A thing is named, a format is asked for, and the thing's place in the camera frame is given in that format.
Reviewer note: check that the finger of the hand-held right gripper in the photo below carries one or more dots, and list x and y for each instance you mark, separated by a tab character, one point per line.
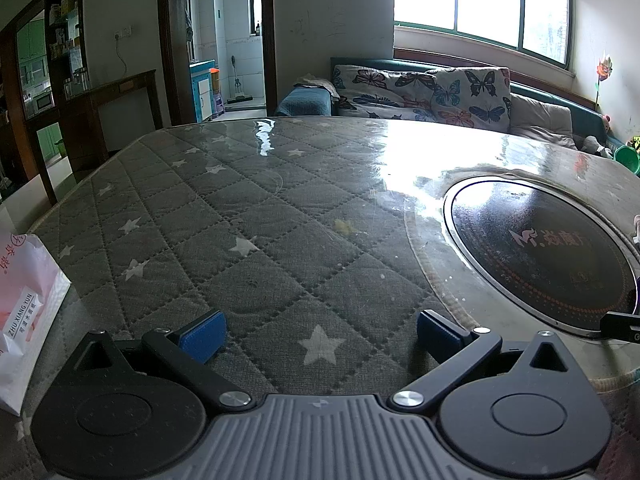
622	327

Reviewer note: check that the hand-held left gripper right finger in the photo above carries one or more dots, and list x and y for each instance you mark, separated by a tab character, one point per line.
440	332

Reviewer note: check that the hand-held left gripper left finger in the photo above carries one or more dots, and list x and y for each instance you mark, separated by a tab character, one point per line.
202	332

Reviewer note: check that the round black induction cooktop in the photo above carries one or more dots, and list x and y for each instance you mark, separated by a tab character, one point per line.
525	270

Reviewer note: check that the green plastic bucket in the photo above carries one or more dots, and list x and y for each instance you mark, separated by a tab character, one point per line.
629	159

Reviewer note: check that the pink white paper bag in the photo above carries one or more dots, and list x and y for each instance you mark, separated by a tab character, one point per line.
25	340

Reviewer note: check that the grey stuffed toy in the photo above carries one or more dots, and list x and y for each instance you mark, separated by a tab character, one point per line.
592	145

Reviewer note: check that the yellow green stuffed toy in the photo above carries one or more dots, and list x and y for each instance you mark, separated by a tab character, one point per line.
635	142

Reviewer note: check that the plain beige cushion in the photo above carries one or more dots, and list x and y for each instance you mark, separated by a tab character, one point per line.
540	120

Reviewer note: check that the purple plastic stool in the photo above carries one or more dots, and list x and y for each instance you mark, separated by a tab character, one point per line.
218	105

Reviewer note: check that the butterfly print cushion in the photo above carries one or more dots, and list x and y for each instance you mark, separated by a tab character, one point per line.
380	90
475	100

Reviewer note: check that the floor mop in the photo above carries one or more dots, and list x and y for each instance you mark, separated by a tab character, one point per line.
239	100

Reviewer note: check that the blue white cabinet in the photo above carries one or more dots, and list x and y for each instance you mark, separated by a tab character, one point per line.
200	95

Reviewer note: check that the blue quilted blanket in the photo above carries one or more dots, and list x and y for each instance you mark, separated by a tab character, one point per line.
305	102

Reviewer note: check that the colourful pinwheel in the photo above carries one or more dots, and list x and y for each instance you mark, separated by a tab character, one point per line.
603	67

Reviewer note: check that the dark wooden console table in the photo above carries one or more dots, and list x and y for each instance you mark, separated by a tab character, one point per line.
125	82

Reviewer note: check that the beige towel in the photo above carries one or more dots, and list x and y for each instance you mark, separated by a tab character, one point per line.
315	80

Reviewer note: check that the silver microwave oven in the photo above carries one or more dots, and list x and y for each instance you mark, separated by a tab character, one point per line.
43	100

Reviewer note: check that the dark wooden shelf cabinet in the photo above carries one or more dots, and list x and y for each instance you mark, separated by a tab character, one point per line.
10	110

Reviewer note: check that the hanging grey cloth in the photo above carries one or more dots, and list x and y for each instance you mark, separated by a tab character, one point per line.
189	27

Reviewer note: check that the dark wooden door frame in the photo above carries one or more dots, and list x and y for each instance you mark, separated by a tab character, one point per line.
172	60

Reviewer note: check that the white wall socket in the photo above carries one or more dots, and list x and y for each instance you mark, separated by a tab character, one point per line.
122	33

